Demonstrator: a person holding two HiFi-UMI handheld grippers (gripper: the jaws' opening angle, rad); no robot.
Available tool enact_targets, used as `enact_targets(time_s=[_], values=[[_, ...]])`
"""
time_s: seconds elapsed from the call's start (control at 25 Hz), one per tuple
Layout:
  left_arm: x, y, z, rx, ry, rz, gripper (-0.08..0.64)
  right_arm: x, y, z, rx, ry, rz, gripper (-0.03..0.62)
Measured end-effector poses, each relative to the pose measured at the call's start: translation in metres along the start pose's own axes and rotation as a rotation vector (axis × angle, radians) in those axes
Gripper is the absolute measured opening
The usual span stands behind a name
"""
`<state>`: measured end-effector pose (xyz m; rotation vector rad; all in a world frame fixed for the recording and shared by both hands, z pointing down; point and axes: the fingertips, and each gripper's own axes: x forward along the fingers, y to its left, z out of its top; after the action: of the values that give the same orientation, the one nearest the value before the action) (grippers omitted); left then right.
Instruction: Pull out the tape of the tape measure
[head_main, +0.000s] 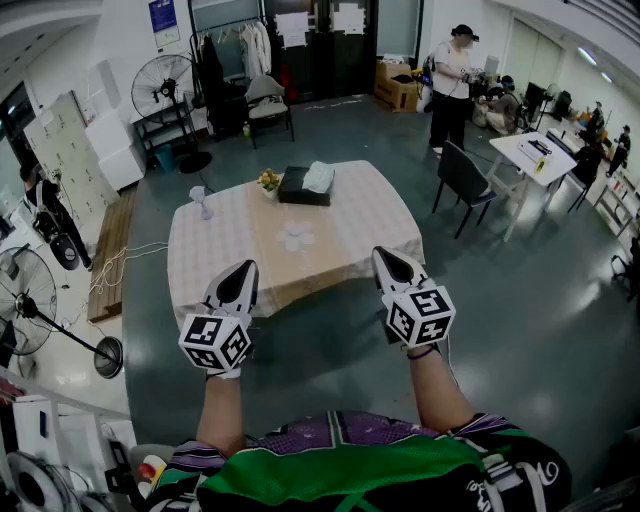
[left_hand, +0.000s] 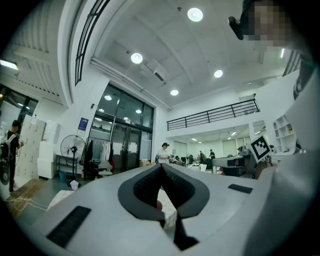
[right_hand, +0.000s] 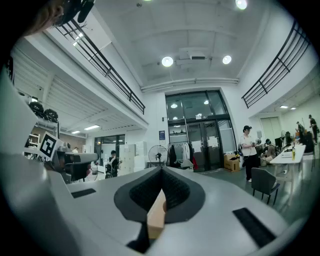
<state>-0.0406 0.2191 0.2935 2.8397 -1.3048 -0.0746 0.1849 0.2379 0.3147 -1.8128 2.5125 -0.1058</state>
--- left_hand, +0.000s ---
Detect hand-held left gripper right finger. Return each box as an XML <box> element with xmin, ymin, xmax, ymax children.
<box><xmin>161</xmin><ymin>164</ymin><xmax>210</xmax><ymax>252</ymax></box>

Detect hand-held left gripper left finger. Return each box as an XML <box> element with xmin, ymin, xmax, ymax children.
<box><xmin>117</xmin><ymin>164</ymin><xmax>166</xmax><ymax>222</ymax></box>

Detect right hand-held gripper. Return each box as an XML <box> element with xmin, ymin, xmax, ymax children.
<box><xmin>212</xmin><ymin>134</ymin><xmax>275</xmax><ymax>176</ymax></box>

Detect person's right forearm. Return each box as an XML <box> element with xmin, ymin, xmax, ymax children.
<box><xmin>254</xmin><ymin>161</ymin><xmax>276</xmax><ymax>181</ymax></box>

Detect grey white armchair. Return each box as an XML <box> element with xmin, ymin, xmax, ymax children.
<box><xmin>97</xmin><ymin>159</ymin><xmax>114</xmax><ymax>179</ymax></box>

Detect black mezzanine railing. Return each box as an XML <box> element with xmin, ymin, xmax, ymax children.
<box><xmin>166</xmin><ymin>98</ymin><xmax>261</xmax><ymax>131</ymax></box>

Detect black clothes rack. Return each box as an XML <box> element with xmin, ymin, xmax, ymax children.
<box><xmin>83</xmin><ymin>136</ymin><xmax>115</xmax><ymax>179</ymax></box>

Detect beige checked tablecloth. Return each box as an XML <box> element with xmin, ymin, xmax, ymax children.
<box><xmin>47</xmin><ymin>188</ymin><xmax>179</xmax><ymax>231</ymax></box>

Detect black metal rack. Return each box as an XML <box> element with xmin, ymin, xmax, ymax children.
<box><xmin>55</xmin><ymin>154</ymin><xmax>76</xmax><ymax>180</ymax></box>

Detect black framed glass entrance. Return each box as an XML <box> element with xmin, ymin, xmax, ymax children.
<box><xmin>88</xmin><ymin>83</ymin><xmax>155</xmax><ymax>176</ymax></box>

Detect stack of white boxes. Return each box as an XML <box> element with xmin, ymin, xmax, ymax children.
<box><xmin>37</xmin><ymin>119</ymin><xmax>61</xmax><ymax>180</ymax></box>

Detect wooden floor platform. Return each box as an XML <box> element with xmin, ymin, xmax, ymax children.
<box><xmin>4</xmin><ymin>177</ymin><xmax>50</xmax><ymax>208</ymax></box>

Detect ceiling air conditioner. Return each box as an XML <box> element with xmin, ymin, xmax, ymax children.
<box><xmin>152</xmin><ymin>70</ymin><xmax>166</xmax><ymax>82</ymax></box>

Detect white locker cabinet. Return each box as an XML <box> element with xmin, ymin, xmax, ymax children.
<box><xmin>15</xmin><ymin>114</ymin><xmax>47</xmax><ymax>180</ymax></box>

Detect person's green purple jersey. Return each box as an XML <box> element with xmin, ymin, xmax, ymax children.
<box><xmin>292</xmin><ymin>49</ymin><xmax>316</xmax><ymax>101</ymax></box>

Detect white ceiling pipes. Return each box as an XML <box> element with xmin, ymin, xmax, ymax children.
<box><xmin>90</xmin><ymin>56</ymin><xmax>173</xmax><ymax>112</ymax></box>

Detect person's head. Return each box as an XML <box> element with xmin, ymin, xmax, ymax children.
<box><xmin>239</xmin><ymin>0</ymin><xmax>295</xmax><ymax>48</ymax></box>

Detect long ceiling tube light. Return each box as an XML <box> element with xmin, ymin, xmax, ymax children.
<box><xmin>0</xmin><ymin>59</ymin><xmax>19</xmax><ymax>71</ymax></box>

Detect white cubby wall shelf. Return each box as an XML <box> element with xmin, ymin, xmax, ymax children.
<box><xmin>272</xmin><ymin>114</ymin><xmax>297</xmax><ymax>154</ymax></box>

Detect black pedestal fan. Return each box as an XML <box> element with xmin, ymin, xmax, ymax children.
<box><xmin>60</xmin><ymin>134</ymin><xmax>87</xmax><ymax>180</ymax></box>

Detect blue wall poster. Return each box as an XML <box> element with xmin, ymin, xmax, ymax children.
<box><xmin>77</xmin><ymin>117</ymin><xmax>90</xmax><ymax>131</ymax></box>

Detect white rope coil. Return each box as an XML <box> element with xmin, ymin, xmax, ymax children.
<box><xmin>6</xmin><ymin>196</ymin><xmax>50</xmax><ymax>211</ymax></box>

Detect black head-worn camera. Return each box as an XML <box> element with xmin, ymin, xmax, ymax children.
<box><xmin>227</xmin><ymin>16</ymin><xmax>245</xmax><ymax>41</ymax></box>

